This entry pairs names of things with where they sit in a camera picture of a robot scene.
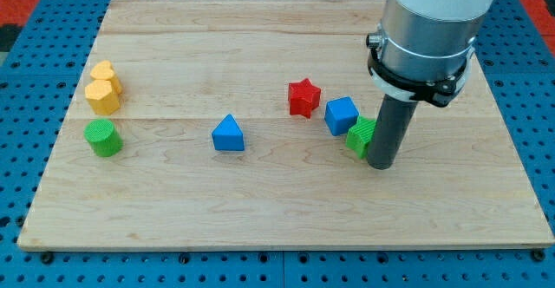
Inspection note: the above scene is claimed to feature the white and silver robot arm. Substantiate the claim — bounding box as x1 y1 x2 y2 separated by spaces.
368 0 493 108

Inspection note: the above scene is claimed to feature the red star block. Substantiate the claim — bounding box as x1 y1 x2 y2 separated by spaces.
288 78 321 119

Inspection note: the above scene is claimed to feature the green star block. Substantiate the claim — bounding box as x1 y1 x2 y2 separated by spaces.
345 115 376 159

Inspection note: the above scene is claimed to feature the blue triangle block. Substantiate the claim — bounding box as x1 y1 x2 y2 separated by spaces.
212 114 245 151

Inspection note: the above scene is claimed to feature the blue cube block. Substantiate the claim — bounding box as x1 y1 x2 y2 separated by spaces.
324 96 359 136

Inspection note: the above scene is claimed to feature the light wooden board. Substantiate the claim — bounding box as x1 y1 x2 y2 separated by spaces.
18 0 554 252

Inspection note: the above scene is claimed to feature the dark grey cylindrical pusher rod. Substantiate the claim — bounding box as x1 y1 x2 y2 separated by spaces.
367 95 418 170

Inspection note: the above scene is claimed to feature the green cylinder block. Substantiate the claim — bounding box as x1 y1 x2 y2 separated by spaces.
83 119 123 157

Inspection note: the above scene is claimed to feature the yellow hexagon block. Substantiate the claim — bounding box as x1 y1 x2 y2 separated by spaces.
85 80 121 115

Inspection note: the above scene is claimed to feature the yellow heart block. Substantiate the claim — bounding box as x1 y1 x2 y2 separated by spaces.
89 60 123 94

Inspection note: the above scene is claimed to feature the blue perforated metal base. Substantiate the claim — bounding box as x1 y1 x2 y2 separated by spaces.
1 0 554 287

